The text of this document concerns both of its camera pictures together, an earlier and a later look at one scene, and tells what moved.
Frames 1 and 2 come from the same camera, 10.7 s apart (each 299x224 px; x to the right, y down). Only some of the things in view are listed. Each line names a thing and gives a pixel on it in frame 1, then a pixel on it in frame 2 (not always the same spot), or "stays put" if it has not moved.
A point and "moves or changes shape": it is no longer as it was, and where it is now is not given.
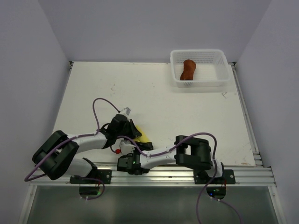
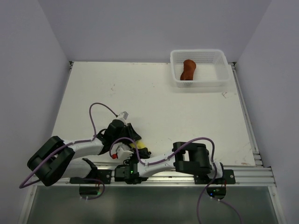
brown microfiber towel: [189, 66] stays put
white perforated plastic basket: [212, 68] stays put
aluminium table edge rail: [263, 175] stays put
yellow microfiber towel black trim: [143, 138] moves or changes shape
